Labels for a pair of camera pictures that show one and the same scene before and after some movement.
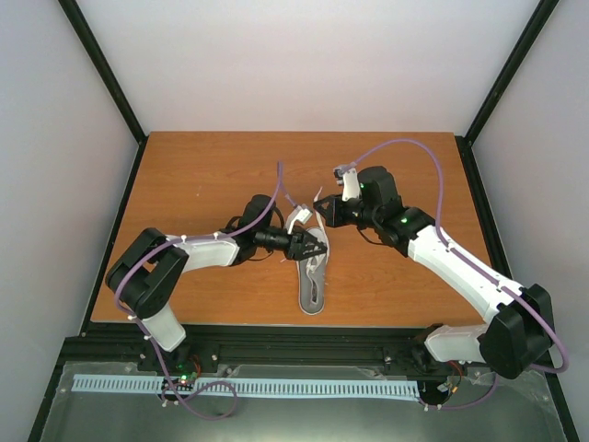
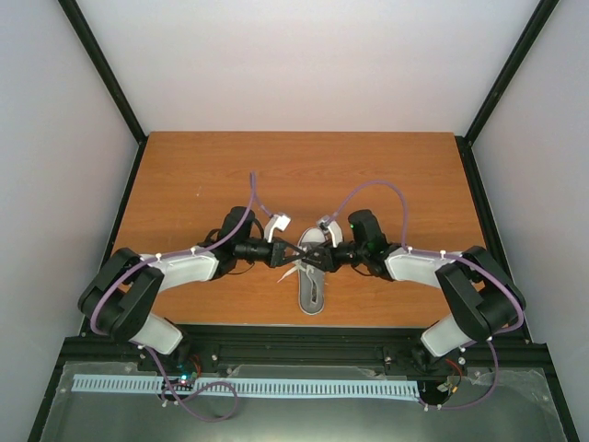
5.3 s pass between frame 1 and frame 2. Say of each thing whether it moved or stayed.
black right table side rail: stayed
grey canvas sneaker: stayed
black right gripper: moved
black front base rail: stayed
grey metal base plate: stayed
